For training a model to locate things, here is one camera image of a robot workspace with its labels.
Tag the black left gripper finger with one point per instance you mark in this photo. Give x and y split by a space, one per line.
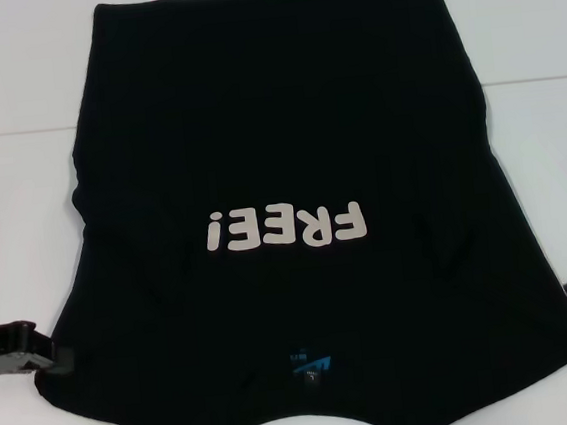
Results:
62 362

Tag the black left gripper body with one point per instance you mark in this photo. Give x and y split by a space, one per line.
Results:
0 350

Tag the black shirt with FREE print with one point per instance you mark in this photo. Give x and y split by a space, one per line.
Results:
275 123

